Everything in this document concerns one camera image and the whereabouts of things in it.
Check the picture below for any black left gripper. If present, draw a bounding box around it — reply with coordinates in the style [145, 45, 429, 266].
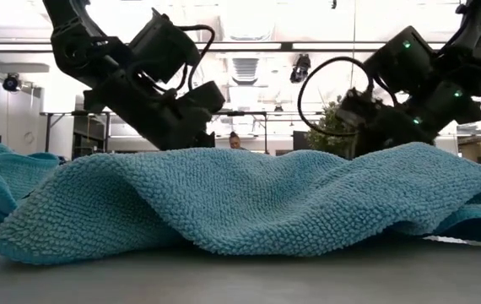
[83, 69, 217, 152]

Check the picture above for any blue microfiber towel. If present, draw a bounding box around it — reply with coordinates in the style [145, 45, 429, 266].
[0, 141, 481, 266]

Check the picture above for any person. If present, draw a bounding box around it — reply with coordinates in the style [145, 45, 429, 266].
[227, 130, 250, 152]

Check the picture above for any small green potted plant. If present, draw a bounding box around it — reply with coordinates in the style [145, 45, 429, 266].
[305, 95, 358, 160]

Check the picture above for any ceiling air vent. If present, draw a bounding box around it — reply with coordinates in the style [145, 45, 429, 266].
[230, 57, 262, 85]

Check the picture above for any small dark background screen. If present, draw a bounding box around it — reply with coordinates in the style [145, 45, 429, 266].
[293, 129, 309, 152]

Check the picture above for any black hanging spotlight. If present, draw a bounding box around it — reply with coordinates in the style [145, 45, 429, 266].
[289, 53, 312, 84]

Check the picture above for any white translucent table mat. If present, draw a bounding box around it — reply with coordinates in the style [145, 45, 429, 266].
[0, 236, 481, 304]

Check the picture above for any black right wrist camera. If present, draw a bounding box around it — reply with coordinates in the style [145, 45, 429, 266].
[335, 87, 397, 128]

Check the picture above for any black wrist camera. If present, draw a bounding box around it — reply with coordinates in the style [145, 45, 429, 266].
[187, 79, 227, 114]
[335, 87, 397, 128]

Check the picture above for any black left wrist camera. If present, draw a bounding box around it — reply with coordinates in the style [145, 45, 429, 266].
[187, 79, 227, 114]

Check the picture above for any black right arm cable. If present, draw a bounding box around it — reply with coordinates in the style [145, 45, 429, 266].
[297, 56, 373, 138]

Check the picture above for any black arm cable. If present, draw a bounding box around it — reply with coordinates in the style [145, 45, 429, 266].
[176, 24, 217, 92]
[297, 56, 373, 138]

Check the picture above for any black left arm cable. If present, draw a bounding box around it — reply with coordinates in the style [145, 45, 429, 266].
[176, 24, 217, 92]

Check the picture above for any black wall-mounted camera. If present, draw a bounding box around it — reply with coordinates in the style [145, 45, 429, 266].
[2, 72, 23, 93]

